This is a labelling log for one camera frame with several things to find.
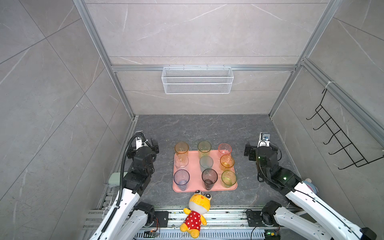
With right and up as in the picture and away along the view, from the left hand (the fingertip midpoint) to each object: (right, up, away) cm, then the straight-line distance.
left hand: (141, 138), depth 72 cm
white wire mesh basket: (+29, +38, +29) cm, 56 cm away
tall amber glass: (+18, -9, +19) cm, 28 cm away
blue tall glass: (+19, -21, +6) cm, 29 cm away
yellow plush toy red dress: (+29, -32, 0) cm, 43 cm away
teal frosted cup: (+33, -16, +18) cm, 41 cm away
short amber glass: (+46, -16, +19) cm, 52 cm away
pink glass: (+46, -8, +23) cm, 52 cm away
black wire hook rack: (+94, -5, -7) cm, 95 cm away
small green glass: (+46, -25, +14) cm, 54 cm away
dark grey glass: (+34, -20, +3) cm, 39 cm away
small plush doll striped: (+89, -24, +9) cm, 93 cm away
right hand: (+58, -2, +2) cm, 58 cm away
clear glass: (+18, -14, +14) cm, 27 cm away
